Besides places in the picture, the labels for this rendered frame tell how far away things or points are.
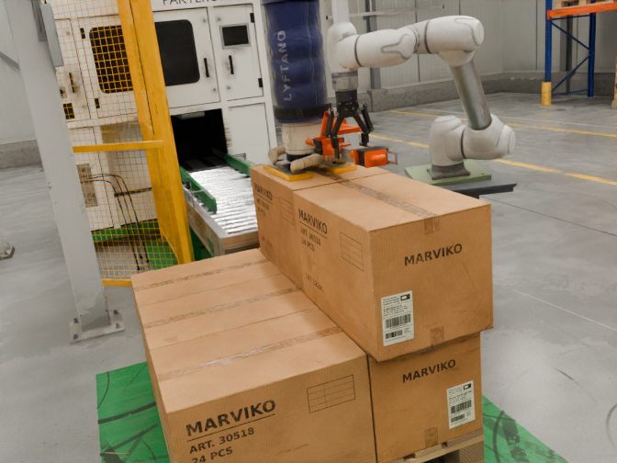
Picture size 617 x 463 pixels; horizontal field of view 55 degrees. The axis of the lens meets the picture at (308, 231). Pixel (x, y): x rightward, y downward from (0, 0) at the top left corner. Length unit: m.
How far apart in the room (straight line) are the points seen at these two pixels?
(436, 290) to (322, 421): 0.51
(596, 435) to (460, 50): 1.50
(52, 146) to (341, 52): 1.90
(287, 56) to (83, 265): 1.81
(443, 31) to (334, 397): 1.41
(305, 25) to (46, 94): 1.57
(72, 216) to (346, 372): 2.11
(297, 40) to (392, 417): 1.38
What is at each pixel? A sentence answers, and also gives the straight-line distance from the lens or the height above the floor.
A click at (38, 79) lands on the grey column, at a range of 3.42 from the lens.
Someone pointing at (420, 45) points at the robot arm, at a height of 1.39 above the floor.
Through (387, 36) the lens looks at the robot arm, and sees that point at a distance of 1.94.
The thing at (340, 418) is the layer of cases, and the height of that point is 0.36.
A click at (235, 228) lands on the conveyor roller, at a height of 0.55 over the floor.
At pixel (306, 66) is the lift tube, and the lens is 2.34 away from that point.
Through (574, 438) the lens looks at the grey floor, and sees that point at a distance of 2.45.
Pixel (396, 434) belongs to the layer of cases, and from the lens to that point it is 2.01.
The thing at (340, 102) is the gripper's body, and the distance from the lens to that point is 2.05.
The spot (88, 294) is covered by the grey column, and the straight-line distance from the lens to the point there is 3.63.
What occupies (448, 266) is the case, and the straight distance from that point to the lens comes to 1.78.
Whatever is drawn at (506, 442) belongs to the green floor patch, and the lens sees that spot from 2.39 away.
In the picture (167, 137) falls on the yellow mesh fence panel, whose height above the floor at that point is 1.03.
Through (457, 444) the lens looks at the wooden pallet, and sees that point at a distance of 2.17.
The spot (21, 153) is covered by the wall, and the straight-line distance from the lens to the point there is 11.49.
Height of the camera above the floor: 1.43
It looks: 17 degrees down
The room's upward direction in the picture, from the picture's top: 6 degrees counter-clockwise
